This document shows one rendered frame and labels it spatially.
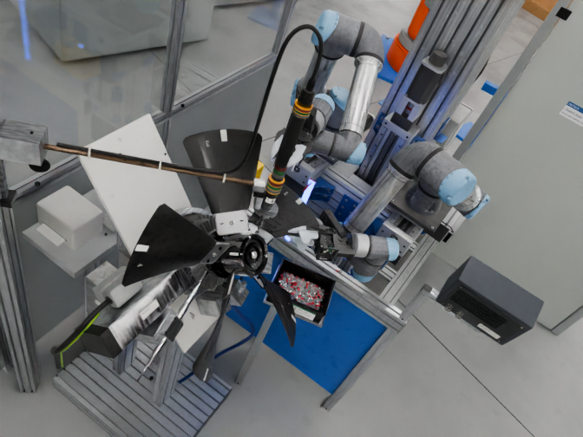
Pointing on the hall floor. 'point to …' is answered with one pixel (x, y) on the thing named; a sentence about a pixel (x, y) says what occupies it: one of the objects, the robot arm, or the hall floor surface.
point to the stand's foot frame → (140, 395)
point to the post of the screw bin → (257, 344)
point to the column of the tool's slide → (16, 307)
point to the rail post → (360, 368)
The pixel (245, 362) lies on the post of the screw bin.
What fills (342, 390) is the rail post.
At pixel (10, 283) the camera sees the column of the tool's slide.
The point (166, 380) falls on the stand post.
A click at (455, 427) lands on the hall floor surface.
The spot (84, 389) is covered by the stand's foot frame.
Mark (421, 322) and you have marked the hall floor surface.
